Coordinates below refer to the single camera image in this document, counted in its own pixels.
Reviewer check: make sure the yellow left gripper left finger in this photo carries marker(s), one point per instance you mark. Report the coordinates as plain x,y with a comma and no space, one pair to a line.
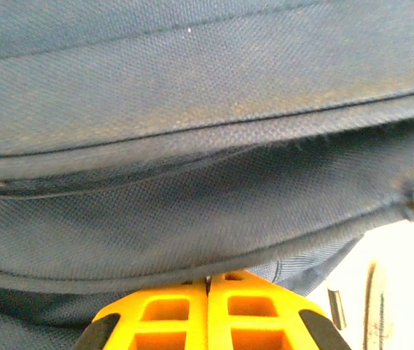
196,317

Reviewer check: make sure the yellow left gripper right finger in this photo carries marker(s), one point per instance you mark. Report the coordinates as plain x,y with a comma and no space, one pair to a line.
218,317

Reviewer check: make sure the navy blue backpack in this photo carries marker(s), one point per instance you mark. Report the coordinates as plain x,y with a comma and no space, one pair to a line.
192,109

